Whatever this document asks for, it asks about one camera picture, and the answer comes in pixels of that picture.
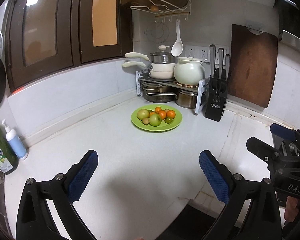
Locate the white soup ladle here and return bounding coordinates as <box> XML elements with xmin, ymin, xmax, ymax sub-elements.
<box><xmin>171</xmin><ymin>19</ymin><xmax>184</xmax><ymax>57</ymax></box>

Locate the steel pan under rack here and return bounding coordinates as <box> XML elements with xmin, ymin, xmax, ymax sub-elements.
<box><xmin>142</xmin><ymin>86</ymin><xmax>178</xmax><ymax>103</ymax></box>

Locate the white pump bottle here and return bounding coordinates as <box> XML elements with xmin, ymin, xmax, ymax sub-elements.
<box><xmin>1</xmin><ymin>119</ymin><xmax>28</xmax><ymax>160</ymax></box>

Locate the orange tangerine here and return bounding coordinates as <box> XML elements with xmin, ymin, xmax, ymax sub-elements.
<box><xmin>166</xmin><ymin>110</ymin><xmax>176</xmax><ymax>119</ymax></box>
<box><xmin>158</xmin><ymin>110</ymin><xmax>166</xmax><ymax>120</ymax></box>

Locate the black knife block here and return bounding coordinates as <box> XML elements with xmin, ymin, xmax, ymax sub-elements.
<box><xmin>204</xmin><ymin>44</ymin><xmax>230</xmax><ymax>122</ymax></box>

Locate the brownish yellow fruit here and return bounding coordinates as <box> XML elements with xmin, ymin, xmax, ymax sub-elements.
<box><xmin>142</xmin><ymin>118</ymin><xmax>149</xmax><ymax>125</ymax></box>

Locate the steel pot with lid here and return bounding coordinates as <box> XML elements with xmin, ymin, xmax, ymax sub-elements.
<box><xmin>151</xmin><ymin>45</ymin><xmax>175</xmax><ymax>64</ymax></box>

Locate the green plate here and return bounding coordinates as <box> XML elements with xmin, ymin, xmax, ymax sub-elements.
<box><xmin>131</xmin><ymin>105</ymin><xmax>183</xmax><ymax>132</ymax></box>

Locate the yellow-green round fruit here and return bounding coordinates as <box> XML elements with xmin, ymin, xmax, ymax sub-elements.
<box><xmin>137</xmin><ymin>108</ymin><xmax>149</xmax><ymax>120</ymax></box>

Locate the dark wooden wall cabinet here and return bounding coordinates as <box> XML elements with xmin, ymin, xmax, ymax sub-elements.
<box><xmin>5</xmin><ymin>0</ymin><xmax>133</xmax><ymax>92</ymax></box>

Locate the green dish soap bottle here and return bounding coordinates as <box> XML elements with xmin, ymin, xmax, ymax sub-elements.
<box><xmin>0</xmin><ymin>128</ymin><xmax>18</xmax><ymax>175</ymax></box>

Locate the large green apple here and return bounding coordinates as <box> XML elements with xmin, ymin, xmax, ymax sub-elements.
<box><xmin>149</xmin><ymin>113</ymin><xmax>162</xmax><ymax>127</ymax></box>

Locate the steel pot under rack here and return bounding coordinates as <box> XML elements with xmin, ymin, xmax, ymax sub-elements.
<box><xmin>175</xmin><ymin>89</ymin><xmax>197</xmax><ymax>109</ymax></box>

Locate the person's right hand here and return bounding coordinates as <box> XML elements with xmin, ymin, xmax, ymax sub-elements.
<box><xmin>284</xmin><ymin>196</ymin><xmax>300</xmax><ymax>223</ymax></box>

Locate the white metal pot rack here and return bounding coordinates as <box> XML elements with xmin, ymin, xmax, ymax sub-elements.
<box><xmin>135</xmin><ymin>70</ymin><xmax>208</xmax><ymax>114</ymax></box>

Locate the white ceramic pot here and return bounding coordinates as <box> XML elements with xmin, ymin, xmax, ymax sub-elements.
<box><xmin>173</xmin><ymin>57</ymin><xmax>206</xmax><ymax>86</ymax></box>

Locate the wooden cutting board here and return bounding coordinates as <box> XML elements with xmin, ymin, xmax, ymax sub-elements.
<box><xmin>228</xmin><ymin>24</ymin><xmax>278</xmax><ymax>108</ymax></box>

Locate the cream saucepan stack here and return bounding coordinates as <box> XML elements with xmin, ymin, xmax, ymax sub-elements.
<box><xmin>122</xmin><ymin>52</ymin><xmax>175</xmax><ymax>80</ymax></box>

